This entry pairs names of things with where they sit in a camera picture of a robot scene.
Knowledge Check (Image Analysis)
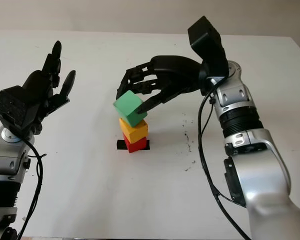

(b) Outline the yellow cube block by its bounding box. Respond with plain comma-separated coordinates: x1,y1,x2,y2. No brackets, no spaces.
118,117,149,145

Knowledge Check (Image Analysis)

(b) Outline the black tape strip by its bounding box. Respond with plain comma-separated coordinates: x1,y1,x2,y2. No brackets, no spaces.
116,139,151,152

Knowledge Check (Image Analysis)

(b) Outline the green cube block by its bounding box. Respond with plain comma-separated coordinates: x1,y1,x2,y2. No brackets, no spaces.
112,90,148,128

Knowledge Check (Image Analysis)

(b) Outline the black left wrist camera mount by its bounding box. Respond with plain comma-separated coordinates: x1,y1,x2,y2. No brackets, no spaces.
0,85,42,136

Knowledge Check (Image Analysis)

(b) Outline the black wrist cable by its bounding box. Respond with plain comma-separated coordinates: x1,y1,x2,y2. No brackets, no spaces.
14,134,47,240
197,77,251,240

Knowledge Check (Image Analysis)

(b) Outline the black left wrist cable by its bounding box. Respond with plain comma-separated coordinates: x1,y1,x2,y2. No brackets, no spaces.
14,134,47,240

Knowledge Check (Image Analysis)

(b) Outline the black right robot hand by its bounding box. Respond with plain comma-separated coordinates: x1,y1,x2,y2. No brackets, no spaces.
115,55,206,116

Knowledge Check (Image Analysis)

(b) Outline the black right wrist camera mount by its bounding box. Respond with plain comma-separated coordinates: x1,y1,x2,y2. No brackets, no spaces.
187,15,230,81

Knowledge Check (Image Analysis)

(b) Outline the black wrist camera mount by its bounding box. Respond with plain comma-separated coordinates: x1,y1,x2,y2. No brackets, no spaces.
187,15,230,81
0,85,42,136

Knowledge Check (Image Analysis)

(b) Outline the red cube block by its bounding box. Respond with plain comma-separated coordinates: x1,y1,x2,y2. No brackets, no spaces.
122,133,148,154

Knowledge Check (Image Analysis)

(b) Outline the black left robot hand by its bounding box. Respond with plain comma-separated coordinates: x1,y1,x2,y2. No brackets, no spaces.
22,40,77,123

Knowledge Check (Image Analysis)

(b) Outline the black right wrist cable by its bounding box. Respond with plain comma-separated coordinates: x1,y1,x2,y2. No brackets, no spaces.
197,77,251,240

